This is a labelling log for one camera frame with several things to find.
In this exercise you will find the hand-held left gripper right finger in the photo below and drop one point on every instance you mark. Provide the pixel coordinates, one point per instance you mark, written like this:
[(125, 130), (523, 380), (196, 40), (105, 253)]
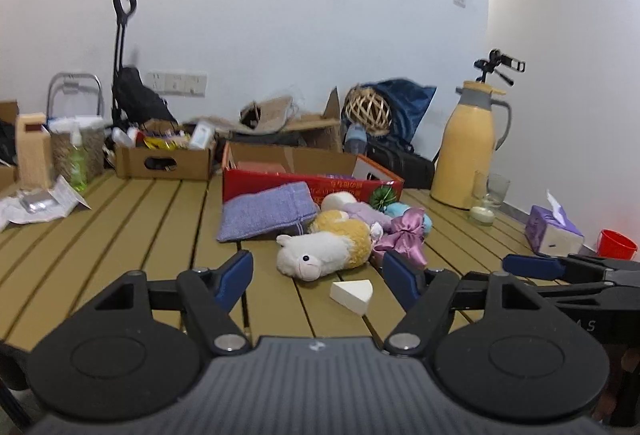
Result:
[(400, 277)]

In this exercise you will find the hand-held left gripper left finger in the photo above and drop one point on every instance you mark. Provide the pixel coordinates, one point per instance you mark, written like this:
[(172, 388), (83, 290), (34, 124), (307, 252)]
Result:
[(234, 276)]

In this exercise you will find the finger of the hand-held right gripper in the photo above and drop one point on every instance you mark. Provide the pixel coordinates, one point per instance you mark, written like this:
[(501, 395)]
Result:
[(532, 266), (570, 289)]

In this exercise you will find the purple satin bow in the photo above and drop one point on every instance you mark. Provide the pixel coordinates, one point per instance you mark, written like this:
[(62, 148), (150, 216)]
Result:
[(402, 237)]

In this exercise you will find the white wedge sponge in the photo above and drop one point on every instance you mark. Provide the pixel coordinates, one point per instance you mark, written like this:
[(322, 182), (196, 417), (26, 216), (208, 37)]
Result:
[(352, 295)]

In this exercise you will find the purple knit pouch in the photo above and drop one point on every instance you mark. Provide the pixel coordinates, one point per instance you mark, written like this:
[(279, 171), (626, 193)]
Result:
[(265, 212)]

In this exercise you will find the lavender plush toy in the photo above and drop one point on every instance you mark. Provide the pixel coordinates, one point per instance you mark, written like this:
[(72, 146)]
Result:
[(367, 214)]

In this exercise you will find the white and yellow alpaca plush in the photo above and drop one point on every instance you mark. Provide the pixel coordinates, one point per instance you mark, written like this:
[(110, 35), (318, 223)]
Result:
[(325, 245)]

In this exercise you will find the red cardboard box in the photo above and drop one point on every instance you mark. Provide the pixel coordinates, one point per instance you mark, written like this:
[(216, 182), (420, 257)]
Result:
[(280, 182)]

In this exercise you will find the purple tissue box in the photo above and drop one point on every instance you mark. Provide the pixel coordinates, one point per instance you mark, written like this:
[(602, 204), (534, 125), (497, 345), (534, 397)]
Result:
[(552, 230)]

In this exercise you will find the light blue plush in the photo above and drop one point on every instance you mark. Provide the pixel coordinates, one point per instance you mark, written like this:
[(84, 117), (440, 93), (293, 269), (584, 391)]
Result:
[(427, 222)]

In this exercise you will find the red plastic cup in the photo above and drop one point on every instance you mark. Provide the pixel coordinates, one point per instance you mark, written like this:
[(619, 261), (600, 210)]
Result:
[(616, 245)]

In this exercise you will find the white candle in glass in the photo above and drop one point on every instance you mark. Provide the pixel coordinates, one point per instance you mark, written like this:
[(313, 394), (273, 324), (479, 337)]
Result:
[(481, 215)]

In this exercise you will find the green pompom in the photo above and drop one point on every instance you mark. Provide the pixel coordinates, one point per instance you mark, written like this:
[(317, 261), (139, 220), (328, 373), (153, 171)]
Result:
[(382, 197)]

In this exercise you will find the clear glass cup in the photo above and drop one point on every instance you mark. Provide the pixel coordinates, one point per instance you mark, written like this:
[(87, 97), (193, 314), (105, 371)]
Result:
[(498, 189)]

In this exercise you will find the black bag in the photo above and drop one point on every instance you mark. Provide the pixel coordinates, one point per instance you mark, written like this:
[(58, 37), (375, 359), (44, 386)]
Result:
[(405, 162)]

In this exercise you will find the yellow thermos jug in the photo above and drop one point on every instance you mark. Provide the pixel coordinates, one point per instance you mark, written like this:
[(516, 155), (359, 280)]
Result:
[(462, 150)]

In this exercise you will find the white plastic bottle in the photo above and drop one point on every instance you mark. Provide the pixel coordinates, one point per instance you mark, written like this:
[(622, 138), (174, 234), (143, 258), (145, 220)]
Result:
[(201, 136)]

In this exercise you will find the blue baby bottle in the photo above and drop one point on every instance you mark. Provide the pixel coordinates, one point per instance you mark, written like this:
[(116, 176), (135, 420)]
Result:
[(356, 140)]

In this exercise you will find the yellow snack packet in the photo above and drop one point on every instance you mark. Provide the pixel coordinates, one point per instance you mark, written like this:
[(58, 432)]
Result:
[(160, 144)]

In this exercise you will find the blue cloth bag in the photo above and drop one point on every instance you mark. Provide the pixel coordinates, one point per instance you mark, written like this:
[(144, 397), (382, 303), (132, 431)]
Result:
[(407, 110)]

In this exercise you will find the open brown cardboard box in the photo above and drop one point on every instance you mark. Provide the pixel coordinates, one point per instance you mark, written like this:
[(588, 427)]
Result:
[(320, 127)]

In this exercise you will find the wicker ball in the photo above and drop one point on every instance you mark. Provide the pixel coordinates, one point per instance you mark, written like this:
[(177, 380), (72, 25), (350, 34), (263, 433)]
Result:
[(367, 110)]

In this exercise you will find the woven basket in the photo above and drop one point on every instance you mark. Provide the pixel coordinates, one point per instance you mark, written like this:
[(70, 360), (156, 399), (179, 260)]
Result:
[(97, 150)]

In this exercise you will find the crumpled white plastic wrapper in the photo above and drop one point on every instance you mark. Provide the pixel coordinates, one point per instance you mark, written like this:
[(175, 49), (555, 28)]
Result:
[(65, 197)]

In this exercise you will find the green sanitizer bottle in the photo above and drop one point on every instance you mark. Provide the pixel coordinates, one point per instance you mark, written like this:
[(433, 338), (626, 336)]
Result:
[(78, 165)]

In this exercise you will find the black tripod with phone holder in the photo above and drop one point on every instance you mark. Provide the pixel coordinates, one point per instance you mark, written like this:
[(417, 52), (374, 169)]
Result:
[(495, 65)]

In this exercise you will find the black folding trolley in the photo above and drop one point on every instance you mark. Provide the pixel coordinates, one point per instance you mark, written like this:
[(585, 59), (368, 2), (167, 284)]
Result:
[(132, 90)]

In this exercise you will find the silver foil packet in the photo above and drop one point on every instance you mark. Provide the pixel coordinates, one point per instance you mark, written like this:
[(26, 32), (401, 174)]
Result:
[(34, 201)]

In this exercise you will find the tall brown carton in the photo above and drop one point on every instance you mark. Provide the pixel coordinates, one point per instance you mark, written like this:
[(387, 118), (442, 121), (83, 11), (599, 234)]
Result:
[(34, 155)]

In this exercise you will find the plain cardboard box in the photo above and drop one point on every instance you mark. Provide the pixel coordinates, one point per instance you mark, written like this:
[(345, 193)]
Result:
[(7, 115)]

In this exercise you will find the white wall outlet strip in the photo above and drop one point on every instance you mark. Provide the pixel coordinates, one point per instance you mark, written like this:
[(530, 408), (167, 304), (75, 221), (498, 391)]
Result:
[(176, 83)]

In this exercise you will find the silver metal frame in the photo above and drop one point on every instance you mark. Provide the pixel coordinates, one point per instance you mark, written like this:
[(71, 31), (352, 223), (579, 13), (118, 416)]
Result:
[(75, 77)]

